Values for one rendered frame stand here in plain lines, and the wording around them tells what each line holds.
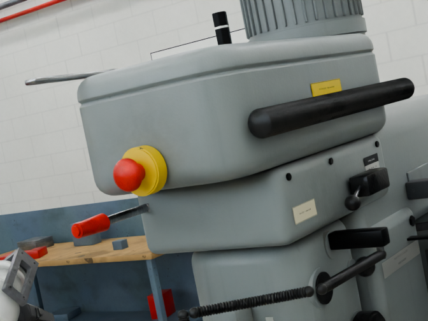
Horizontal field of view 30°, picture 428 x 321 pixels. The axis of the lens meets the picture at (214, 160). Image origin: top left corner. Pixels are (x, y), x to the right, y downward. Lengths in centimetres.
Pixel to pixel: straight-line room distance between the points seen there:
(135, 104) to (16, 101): 683
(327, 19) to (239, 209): 39
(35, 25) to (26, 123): 93
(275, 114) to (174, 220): 25
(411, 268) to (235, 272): 35
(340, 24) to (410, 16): 423
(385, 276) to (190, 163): 42
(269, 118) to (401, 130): 51
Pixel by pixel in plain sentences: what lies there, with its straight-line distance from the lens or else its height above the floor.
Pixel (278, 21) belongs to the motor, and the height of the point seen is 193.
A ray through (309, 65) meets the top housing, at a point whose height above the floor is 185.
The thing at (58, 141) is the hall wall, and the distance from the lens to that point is 746.
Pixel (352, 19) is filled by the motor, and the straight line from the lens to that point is 131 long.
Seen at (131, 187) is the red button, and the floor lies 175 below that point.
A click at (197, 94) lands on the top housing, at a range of 93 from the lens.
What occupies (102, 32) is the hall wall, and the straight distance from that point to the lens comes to 696.
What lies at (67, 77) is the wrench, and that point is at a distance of 105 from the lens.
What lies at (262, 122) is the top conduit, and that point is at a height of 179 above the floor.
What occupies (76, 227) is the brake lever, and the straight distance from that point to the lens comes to 102.
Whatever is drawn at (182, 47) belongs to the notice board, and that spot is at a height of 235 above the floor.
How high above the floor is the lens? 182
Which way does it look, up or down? 4 degrees down
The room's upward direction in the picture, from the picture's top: 11 degrees counter-clockwise
